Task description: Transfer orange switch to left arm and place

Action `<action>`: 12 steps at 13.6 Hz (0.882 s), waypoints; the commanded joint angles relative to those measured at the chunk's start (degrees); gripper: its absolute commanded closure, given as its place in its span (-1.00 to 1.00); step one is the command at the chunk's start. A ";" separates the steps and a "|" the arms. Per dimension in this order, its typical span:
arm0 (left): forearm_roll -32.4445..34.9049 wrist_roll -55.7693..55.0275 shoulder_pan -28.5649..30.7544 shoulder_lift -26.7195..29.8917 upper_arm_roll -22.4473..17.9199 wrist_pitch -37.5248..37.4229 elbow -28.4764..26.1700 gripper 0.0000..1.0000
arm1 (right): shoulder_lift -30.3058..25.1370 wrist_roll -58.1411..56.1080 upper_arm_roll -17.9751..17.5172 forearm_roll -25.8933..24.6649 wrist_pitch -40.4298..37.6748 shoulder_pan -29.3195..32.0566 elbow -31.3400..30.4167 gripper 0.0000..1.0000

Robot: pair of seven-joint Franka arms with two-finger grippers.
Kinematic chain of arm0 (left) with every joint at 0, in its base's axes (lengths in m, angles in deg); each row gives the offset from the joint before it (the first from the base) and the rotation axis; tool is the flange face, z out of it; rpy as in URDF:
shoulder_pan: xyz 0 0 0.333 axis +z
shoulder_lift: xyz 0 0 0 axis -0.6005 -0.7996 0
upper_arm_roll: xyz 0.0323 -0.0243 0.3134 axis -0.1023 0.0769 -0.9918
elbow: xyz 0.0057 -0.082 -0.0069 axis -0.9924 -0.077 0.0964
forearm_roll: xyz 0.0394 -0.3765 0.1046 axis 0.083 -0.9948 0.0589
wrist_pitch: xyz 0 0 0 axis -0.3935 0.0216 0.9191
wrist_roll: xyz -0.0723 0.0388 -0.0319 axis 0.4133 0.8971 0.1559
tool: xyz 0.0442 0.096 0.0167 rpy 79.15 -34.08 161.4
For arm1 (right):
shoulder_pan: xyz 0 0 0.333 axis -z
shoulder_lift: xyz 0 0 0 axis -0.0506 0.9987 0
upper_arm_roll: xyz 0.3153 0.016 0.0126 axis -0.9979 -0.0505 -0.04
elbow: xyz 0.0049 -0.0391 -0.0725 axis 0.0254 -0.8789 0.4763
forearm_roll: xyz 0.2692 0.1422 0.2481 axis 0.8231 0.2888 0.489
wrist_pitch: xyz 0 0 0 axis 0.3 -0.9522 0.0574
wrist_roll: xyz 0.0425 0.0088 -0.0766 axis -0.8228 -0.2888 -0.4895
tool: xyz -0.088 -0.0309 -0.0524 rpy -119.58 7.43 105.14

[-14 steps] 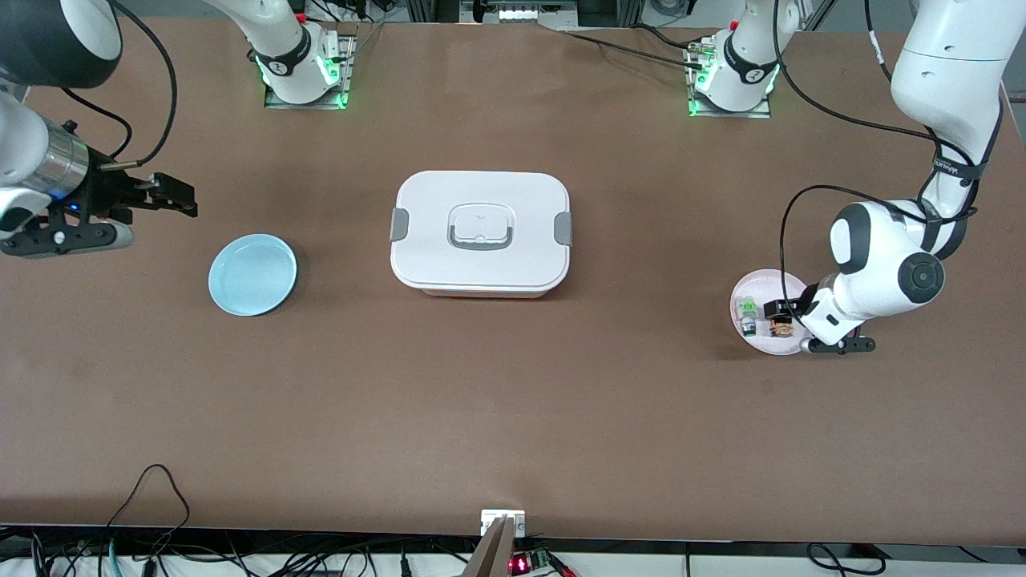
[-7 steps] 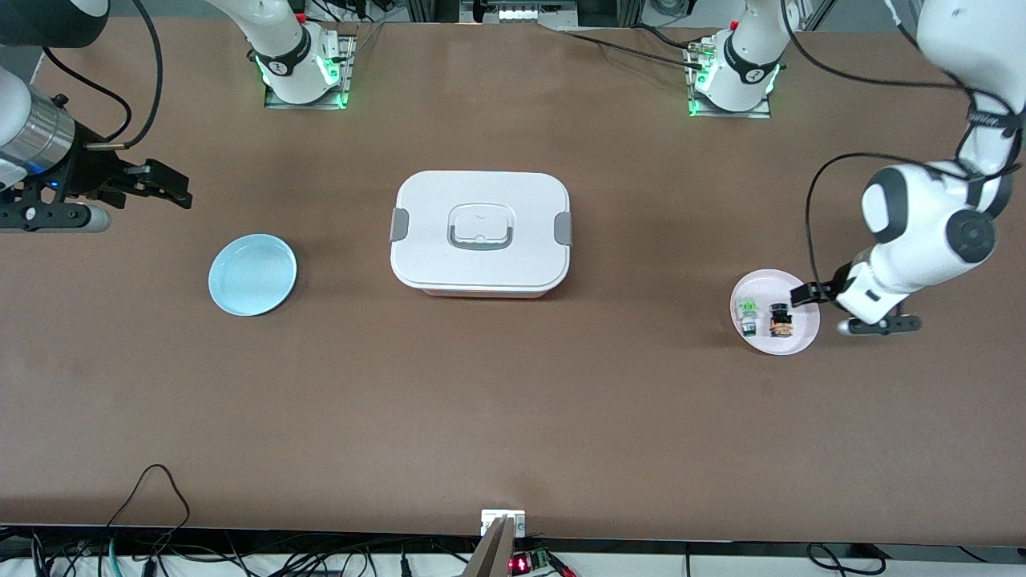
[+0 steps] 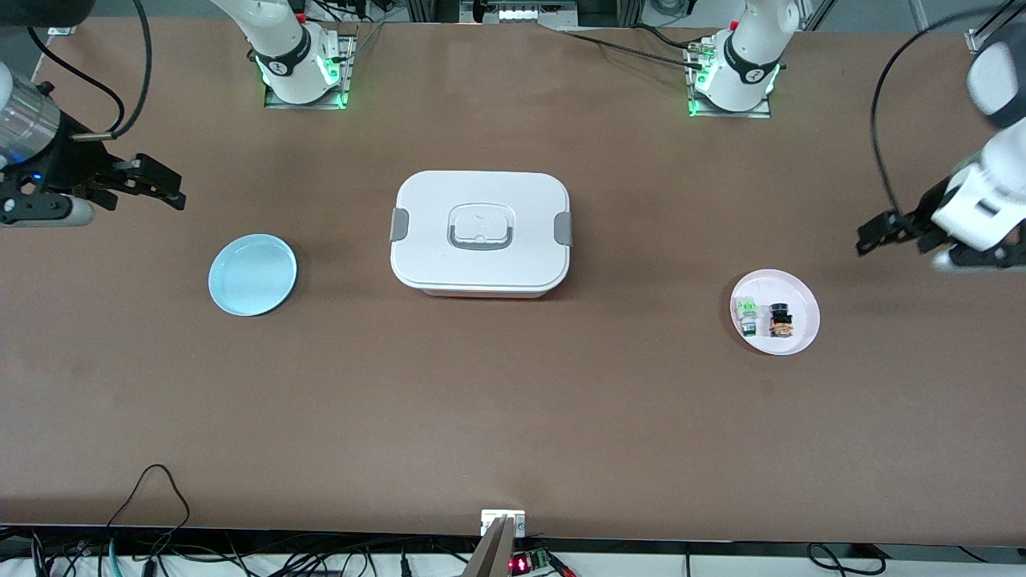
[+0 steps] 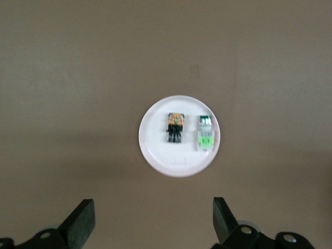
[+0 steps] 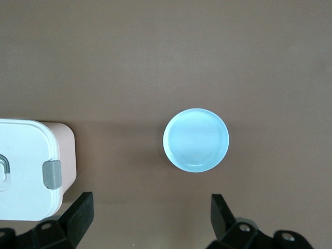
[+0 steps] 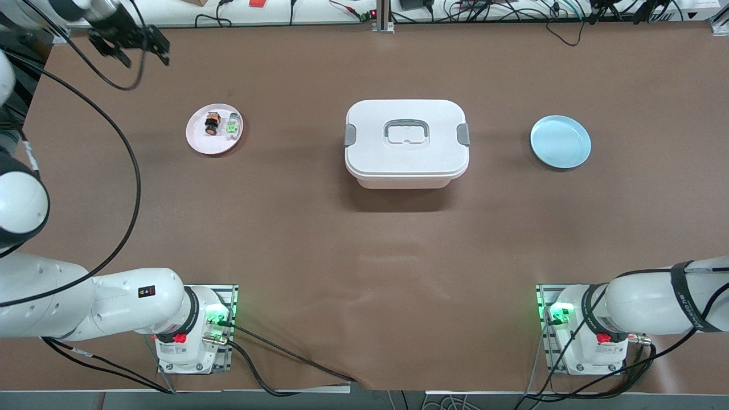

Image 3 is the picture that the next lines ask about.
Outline thin black looped cable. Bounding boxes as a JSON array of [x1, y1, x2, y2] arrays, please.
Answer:
[[103, 463, 192, 555]]

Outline black cable on table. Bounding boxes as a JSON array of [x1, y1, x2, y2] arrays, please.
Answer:
[[556, 27, 708, 70]]

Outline aluminium camera mount bar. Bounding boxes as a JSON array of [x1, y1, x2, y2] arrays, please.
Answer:
[[463, 517, 519, 577]]

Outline white lunch box grey clips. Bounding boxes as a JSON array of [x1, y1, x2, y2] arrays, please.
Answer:
[[390, 170, 574, 299]]

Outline black rack device white lights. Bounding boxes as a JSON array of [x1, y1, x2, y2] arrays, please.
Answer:
[[460, 0, 580, 26]]

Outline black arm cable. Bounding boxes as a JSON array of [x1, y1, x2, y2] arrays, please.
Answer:
[[869, 3, 1026, 219], [26, 0, 154, 142]]

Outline pale pink round plate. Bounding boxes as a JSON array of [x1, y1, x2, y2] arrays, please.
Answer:
[[729, 268, 821, 356]]

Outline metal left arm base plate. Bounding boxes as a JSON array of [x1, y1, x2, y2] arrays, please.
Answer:
[[687, 38, 773, 120]]

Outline electronics board red display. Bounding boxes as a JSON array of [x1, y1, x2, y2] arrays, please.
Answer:
[[508, 547, 578, 577]]

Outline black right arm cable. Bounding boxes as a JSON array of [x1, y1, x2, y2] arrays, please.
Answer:
[[26, 0, 154, 142]]

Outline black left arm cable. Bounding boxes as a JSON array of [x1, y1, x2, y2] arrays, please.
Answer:
[[869, 3, 1026, 219]]

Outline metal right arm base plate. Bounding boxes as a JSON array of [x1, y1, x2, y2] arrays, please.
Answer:
[[264, 24, 358, 111]]

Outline white table edge bracket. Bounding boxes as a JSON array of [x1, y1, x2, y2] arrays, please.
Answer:
[[481, 510, 527, 538]]

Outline light blue round plate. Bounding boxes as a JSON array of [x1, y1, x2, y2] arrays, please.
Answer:
[[208, 233, 298, 317]]

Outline black coiled floor cable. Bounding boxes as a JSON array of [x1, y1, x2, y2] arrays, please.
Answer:
[[805, 543, 887, 577]]

